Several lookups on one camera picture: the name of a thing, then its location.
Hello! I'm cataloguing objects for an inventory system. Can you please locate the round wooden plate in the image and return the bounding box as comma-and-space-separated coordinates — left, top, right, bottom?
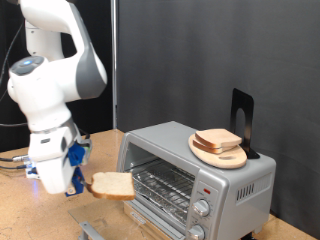
188, 133, 248, 170

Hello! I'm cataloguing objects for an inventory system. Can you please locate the black metal bookend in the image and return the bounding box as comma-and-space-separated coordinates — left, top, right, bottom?
229, 87, 261, 160

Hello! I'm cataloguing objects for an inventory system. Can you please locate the wire oven rack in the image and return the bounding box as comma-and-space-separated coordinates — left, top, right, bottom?
131, 159, 196, 221

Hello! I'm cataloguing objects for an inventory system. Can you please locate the wooden toast slice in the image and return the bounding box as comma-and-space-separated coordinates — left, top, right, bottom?
194, 128, 243, 149
192, 139, 234, 155

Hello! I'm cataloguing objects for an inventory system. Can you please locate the silver oven knob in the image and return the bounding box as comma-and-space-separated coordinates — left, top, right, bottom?
192, 199, 211, 218
187, 224, 206, 240

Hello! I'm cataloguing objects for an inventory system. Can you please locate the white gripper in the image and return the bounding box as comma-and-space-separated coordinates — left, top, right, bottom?
28, 126, 82, 197

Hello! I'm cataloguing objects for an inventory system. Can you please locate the glass oven door with handle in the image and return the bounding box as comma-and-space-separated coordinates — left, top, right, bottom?
68, 190, 183, 240

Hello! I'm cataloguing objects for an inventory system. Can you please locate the silver toaster oven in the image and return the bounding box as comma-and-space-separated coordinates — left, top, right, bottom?
114, 120, 277, 240

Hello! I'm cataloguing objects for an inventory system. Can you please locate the white bread slice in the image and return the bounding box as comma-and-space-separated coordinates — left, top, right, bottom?
87, 171, 137, 202

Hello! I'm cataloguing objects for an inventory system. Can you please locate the black base cable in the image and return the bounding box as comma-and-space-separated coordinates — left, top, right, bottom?
0, 153, 31, 163
0, 163, 30, 171

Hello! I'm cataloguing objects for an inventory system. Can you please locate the vertical metal pole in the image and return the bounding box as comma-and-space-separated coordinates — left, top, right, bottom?
110, 0, 118, 130

